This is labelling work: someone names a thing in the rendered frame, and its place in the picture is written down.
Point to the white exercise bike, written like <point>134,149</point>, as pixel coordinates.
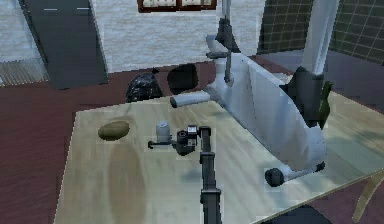
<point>270,113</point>

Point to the red-brown framed window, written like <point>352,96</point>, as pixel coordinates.
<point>176,5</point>

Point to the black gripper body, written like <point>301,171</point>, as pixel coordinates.
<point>184,146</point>

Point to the dark green bottle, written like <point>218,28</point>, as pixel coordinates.
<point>324,105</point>

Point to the olive brown potato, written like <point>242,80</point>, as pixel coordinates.
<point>113,130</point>

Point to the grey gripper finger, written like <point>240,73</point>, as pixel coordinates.
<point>161,144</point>

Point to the black garbage bag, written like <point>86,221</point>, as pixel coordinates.
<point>144,87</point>

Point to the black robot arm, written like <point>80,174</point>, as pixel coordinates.
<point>208,166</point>

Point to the grey metal can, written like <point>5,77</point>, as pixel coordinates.
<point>163,130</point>

